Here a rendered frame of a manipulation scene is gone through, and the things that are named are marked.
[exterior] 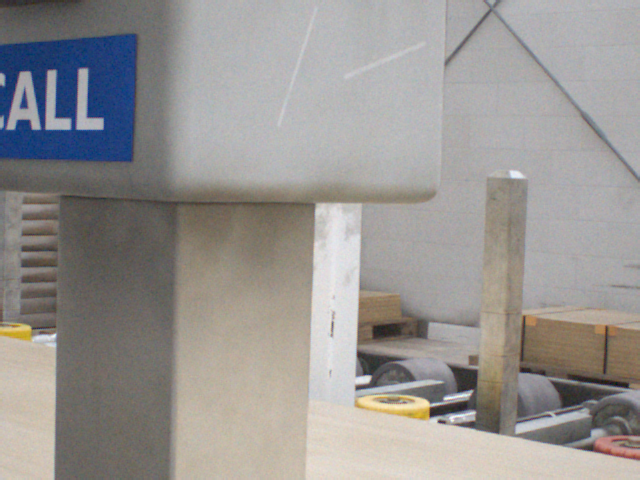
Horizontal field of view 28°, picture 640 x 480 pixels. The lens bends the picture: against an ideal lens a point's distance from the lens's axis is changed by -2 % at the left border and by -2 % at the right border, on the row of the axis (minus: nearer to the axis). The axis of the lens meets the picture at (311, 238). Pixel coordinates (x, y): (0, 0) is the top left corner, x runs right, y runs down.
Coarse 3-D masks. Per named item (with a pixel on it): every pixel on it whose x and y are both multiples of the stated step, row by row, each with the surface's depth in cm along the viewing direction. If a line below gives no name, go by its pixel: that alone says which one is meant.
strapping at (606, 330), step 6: (558, 312) 735; (522, 318) 712; (528, 318) 710; (534, 318) 707; (528, 324) 710; (534, 324) 707; (600, 324) 680; (594, 330) 680; (600, 330) 677; (606, 330) 675; (612, 330) 672; (522, 336) 712; (606, 336) 675; (522, 342) 712; (606, 342) 675; (522, 348) 713; (606, 348) 675; (522, 354) 713; (606, 354) 675; (522, 360) 712
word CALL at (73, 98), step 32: (0, 64) 23; (32, 64) 22; (64, 64) 21; (96, 64) 21; (128, 64) 20; (0, 96) 23; (32, 96) 22; (64, 96) 21; (96, 96) 21; (128, 96) 20; (0, 128) 23; (32, 128) 22; (64, 128) 21; (96, 128) 21; (128, 128) 20; (128, 160) 20
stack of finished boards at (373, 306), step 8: (360, 296) 884; (368, 296) 886; (376, 296) 891; (384, 296) 898; (392, 296) 905; (360, 304) 876; (368, 304) 883; (376, 304) 890; (384, 304) 897; (392, 304) 904; (360, 312) 876; (368, 312) 883; (376, 312) 890; (384, 312) 897; (392, 312) 903; (400, 312) 911; (360, 320) 877; (368, 320) 884; (376, 320) 891
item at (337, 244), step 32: (320, 224) 150; (352, 224) 150; (320, 256) 150; (352, 256) 151; (320, 288) 150; (352, 288) 151; (320, 320) 150; (352, 320) 151; (320, 352) 150; (352, 352) 152; (320, 384) 150; (352, 384) 152
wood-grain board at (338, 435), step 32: (0, 352) 171; (32, 352) 172; (0, 384) 146; (32, 384) 147; (0, 416) 128; (32, 416) 129; (320, 416) 135; (352, 416) 136; (384, 416) 136; (0, 448) 114; (32, 448) 114; (320, 448) 119; (352, 448) 120; (384, 448) 120; (416, 448) 121; (448, 448) 121; (480, 448) 121; (512, 448) 122; (544, 448) 122
